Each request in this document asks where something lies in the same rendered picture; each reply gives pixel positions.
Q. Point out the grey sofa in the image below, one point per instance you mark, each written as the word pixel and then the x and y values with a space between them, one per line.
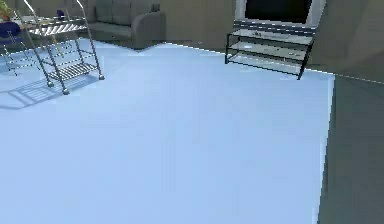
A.
pixel 143 26

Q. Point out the black glass television stand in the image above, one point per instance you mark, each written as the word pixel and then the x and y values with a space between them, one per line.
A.
pixel 270 50

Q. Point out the small dark blue object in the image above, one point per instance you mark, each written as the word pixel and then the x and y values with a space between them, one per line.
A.
pixel 60 13

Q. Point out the blue chair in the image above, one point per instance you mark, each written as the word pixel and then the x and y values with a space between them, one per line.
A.
pixel 9 30

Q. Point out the green house plant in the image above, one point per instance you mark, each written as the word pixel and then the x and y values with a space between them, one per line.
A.
pixel 5 11

